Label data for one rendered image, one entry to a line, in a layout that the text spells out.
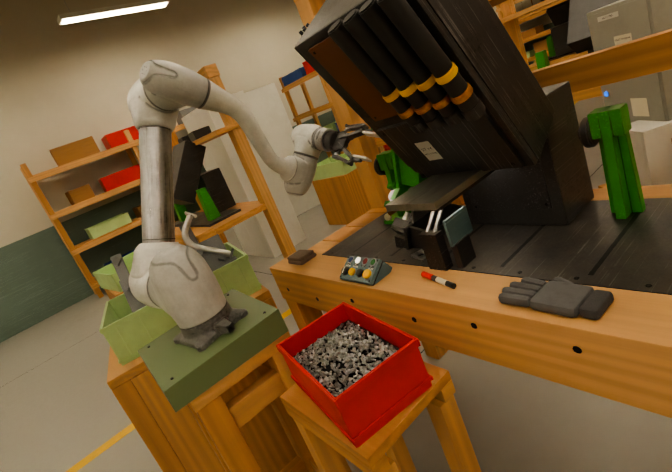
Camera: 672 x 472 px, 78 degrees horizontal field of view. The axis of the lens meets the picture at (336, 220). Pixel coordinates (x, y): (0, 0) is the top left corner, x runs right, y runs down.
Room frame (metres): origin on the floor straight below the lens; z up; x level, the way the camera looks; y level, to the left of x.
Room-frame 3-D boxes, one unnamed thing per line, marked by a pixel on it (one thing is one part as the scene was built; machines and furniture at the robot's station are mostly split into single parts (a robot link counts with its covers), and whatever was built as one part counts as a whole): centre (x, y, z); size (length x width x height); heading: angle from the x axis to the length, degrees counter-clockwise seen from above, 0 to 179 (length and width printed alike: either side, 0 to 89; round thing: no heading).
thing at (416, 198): (1.05, -0.34, 1.11); 0.39 x 0.16 x 0.03; 123
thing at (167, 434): (1.77, 0.79, 0.39); 0.68 x 0.52 x 0.79; 113
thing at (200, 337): (1.16, 0.46, 0.95); 0.22 x 0.18 x 0.06; 43
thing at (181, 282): (1.18, 0.49, 1.09); 0.18 x 0.16 x 0.22; 43
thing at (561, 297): (0.72, -0.35, 0.91); 0.20 x 0.11 x 0.03; 30
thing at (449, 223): (1.01, -0.29, 0.97); 0.10 x 0.02 x 0.14; 123
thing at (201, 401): (1.18, 0.48, 0.83); 0.32 x 0.32 x 0.04; 32
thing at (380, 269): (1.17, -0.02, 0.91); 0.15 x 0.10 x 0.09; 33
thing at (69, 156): (7.20, 2.70, 1.14); 3.01 x 0.54 x 2.28; 125
